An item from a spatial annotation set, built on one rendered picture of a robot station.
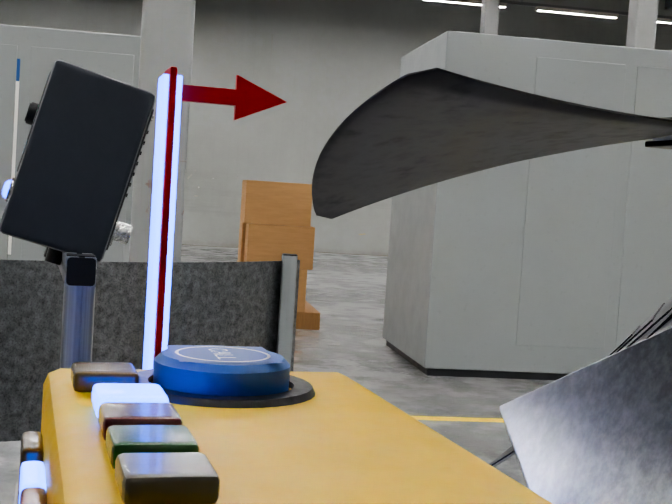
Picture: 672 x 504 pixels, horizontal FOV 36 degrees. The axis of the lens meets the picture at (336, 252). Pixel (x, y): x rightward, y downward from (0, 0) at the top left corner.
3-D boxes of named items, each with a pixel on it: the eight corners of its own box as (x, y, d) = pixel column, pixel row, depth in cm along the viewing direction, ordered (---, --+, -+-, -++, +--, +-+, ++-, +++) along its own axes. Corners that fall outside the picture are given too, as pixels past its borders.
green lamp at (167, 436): (199, 471, 22) (201, 443, 22) (111, 472, 21) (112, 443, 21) (186, 449, 23) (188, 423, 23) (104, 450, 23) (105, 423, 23)
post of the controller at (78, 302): (87, 450, 105) (97, 256, 104) (56, 450, 105) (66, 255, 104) (85, 442, 108) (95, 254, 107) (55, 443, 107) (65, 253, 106)
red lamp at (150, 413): (182, 443, 24) (184, 417, 24) (102, 443, 23) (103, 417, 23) (172, 425, 26) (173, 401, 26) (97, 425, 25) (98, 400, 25)
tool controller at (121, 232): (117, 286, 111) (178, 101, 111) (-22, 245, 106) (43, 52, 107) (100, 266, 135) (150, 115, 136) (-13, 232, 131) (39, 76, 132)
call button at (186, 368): (302, 421, 29) (306, 360, 29) (160, 421, 28) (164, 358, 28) (270, 393, 33) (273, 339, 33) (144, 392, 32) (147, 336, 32)
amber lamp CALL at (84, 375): (138, 393, 29) (140, 372, 29) (72, 393, 29) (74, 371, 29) (132, 381, 31) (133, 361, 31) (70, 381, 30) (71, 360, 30)
